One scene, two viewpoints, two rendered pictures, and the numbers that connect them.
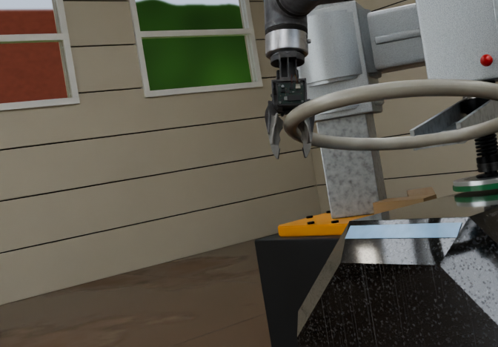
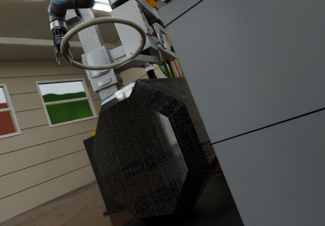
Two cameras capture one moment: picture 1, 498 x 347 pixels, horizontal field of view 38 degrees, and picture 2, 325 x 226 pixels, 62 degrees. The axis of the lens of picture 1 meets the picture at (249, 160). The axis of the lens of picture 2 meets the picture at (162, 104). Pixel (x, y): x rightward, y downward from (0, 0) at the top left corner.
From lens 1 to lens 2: 60 cm
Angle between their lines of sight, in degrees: 16
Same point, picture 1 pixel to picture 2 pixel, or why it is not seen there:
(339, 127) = (107, 91)
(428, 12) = (121, 32)
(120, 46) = (36, 109)
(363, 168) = not seen: hidden behind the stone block
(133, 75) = (43, 120)
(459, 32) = (132, 35)
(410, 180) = not seen: hidden behind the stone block
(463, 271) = (137, 95)
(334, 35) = (98, 57)
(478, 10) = not seen: hidden behind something
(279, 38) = (53, 23)
